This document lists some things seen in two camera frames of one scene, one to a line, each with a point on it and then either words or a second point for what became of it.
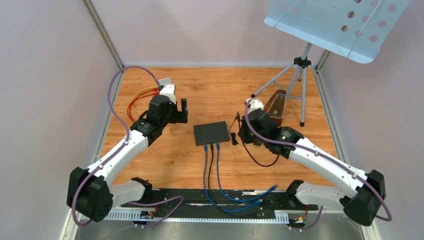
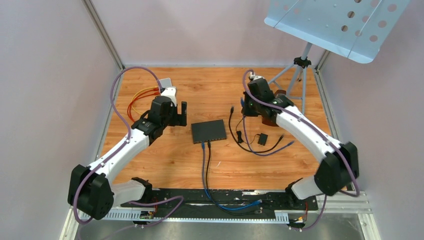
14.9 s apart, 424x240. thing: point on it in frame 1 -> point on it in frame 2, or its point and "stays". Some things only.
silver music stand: x=358 y=29 stays
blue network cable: x=226 y=196 -> x=291 y=143
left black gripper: x=179 y=116 stays
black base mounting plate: x=219 y=202 stays
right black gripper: x=242 y=134 -> x=247 y=112
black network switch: x=211 y=133 stays
